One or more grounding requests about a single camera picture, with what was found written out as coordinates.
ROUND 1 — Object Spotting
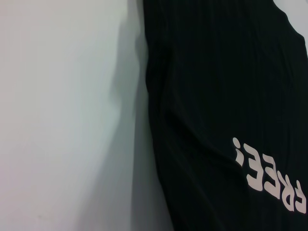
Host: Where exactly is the black shirt with FREE print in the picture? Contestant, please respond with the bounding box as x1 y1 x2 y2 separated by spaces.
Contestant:
141 0 308 231

